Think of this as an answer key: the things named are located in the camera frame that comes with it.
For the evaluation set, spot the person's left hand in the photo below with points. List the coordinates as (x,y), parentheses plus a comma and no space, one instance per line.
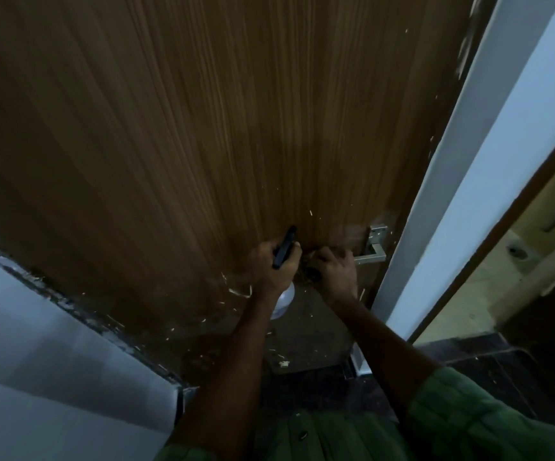
(270,278)

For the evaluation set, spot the person's right hand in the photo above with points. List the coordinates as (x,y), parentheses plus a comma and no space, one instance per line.
(340,278)

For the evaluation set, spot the person's right fingers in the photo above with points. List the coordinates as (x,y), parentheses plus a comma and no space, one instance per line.
(319,261)

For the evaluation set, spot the person's left fingers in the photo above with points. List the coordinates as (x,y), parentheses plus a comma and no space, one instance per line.
(291,254)

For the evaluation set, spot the black hand tool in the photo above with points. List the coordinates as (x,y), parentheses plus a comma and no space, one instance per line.
(284,247)

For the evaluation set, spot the person's right forearm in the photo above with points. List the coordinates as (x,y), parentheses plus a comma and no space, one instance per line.
(383,350)

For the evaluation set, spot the person's left forearm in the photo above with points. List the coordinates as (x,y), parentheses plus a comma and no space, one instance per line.
(234,369)

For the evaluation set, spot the white round object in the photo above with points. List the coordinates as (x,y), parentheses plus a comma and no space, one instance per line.
(284,302)

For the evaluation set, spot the brown wooden door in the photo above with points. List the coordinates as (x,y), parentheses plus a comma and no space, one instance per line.
(172,139)

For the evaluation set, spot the dark brown door jamb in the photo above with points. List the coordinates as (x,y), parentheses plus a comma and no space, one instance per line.
(508,220)

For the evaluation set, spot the round floor drain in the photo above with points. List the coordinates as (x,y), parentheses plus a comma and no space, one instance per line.
(517,252)

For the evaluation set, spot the green shirt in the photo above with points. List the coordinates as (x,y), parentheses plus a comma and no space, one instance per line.
(464,422)

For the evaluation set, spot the white door frame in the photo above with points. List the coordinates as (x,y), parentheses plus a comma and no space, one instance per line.
(479,158)

